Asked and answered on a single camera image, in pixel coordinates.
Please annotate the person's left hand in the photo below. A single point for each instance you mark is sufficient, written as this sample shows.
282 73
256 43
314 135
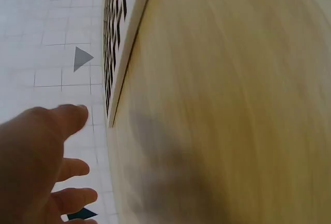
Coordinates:
28 162

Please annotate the person's left thumb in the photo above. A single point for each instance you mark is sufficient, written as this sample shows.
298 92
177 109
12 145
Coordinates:
64 120

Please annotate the black and white checkered board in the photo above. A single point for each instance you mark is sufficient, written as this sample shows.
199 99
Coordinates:
116 40

